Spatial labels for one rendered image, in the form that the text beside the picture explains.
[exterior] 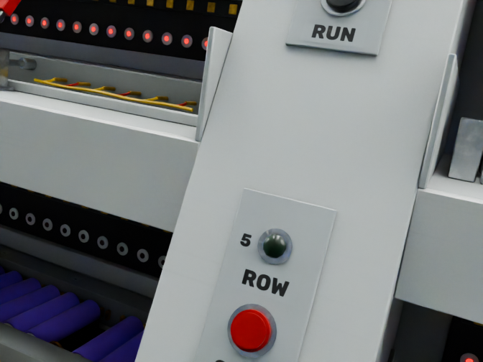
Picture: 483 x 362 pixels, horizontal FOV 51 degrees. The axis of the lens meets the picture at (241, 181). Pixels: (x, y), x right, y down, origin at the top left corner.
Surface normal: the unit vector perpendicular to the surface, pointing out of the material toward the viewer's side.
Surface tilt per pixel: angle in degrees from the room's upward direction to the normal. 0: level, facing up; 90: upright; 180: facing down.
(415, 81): 90
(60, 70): 109
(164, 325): 90
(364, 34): 90
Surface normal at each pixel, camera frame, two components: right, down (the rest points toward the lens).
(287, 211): -0.33, -0.21
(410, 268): -0.40, 0.12
